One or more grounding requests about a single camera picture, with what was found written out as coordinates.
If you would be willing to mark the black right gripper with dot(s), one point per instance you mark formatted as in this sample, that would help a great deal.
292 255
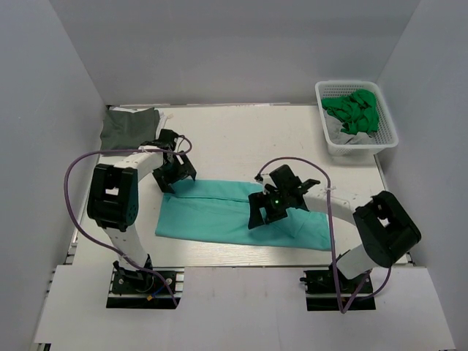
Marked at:
268 205

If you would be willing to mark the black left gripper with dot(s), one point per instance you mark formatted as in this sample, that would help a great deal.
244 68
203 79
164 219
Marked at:
175 172

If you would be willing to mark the teal t-shirt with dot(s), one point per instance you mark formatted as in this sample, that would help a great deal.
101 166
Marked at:
218 212

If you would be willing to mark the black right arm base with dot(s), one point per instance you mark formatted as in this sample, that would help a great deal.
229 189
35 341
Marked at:
321 293

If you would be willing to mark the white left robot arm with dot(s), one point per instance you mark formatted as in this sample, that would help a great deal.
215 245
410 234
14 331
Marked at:
113 201

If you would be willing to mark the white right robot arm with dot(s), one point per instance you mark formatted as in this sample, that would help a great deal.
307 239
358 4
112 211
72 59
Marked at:
386 230

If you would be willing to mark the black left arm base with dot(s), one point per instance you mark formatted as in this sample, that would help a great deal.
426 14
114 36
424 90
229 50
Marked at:
126 293

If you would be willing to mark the folded dark olive t-shirt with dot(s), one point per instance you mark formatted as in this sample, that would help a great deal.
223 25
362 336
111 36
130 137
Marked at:
128 129

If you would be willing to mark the crumpled grey t-shirt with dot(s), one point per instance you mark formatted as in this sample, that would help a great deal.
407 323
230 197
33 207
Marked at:
339 137

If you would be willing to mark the white plastic basket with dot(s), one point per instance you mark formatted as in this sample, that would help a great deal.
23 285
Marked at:
385 137

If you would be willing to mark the crumpled green t-shirt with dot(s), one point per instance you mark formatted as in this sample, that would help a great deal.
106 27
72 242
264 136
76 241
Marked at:
357 112

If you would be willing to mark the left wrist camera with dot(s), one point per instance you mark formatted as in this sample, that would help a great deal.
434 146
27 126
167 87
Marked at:
167 140

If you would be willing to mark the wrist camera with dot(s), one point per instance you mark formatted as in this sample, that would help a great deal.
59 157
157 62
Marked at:
167 140
283 180

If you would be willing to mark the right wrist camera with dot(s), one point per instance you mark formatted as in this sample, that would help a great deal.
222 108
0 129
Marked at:
283 180

